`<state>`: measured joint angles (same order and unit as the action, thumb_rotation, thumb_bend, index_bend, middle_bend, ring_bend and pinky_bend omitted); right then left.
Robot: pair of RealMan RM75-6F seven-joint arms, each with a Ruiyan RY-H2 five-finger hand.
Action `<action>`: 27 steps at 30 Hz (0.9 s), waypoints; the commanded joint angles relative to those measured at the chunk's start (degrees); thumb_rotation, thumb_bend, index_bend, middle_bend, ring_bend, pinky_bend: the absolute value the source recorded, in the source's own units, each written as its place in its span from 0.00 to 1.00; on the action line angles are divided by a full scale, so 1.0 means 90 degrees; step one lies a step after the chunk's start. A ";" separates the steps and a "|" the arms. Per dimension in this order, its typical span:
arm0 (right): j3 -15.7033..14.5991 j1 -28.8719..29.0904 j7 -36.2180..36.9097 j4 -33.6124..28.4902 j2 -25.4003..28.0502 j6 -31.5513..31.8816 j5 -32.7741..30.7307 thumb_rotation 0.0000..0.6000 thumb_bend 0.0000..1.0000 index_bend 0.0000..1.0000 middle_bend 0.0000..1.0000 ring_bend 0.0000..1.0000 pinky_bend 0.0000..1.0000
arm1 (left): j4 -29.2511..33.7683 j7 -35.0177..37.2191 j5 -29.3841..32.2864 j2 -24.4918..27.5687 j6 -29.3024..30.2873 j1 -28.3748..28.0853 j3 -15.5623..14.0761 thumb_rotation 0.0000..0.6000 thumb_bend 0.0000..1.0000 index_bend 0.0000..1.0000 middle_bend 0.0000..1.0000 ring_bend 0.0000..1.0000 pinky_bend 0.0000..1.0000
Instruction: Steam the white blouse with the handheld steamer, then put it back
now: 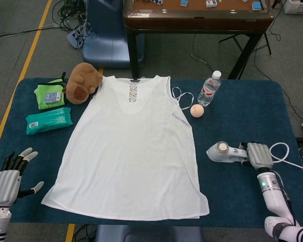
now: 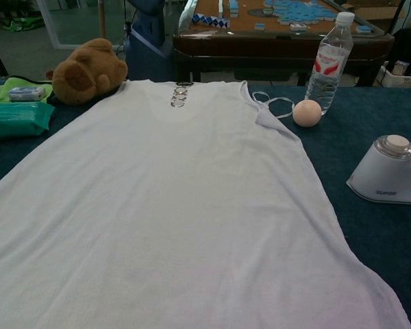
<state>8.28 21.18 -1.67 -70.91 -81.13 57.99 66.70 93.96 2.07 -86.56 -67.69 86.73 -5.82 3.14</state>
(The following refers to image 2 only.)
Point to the white sleeveless top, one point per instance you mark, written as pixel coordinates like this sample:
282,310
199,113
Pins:
178,205

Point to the white handheld garment steamer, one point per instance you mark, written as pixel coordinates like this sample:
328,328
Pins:
380,178

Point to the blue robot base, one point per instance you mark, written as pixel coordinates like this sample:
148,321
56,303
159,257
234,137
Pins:
150,41

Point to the peach ball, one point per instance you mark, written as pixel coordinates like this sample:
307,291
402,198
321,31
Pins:
307,113

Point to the brown mahjong table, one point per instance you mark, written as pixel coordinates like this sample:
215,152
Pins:
260,44

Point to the blue white snake puzzle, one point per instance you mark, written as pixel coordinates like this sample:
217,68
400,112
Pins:
210,20

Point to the clear plastic water bottle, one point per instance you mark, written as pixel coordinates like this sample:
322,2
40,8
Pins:
325,79

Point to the brown plush toy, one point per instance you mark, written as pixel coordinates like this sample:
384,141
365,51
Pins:
85,72

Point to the dark blue table mat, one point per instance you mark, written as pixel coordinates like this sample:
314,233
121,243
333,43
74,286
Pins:
363,137

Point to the white mahjong tile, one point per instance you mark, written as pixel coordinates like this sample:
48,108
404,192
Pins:
298,27

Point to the blue mahjong tile heap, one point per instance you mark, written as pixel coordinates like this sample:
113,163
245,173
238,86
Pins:
301,10

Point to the small blue white box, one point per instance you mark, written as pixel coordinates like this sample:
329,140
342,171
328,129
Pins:
26,93

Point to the teal wet wipes pack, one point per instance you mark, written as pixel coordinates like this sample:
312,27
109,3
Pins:
17,118

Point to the green folded cloth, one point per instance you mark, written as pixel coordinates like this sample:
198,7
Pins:
7,90

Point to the white plastic basket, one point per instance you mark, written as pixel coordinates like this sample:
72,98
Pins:
400,80

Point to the small carton box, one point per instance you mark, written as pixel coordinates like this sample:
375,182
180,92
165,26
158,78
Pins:
401,67

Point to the green bag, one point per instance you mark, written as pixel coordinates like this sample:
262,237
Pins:
22,24

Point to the glass panel with frame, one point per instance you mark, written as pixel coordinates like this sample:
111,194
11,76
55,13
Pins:
75,20

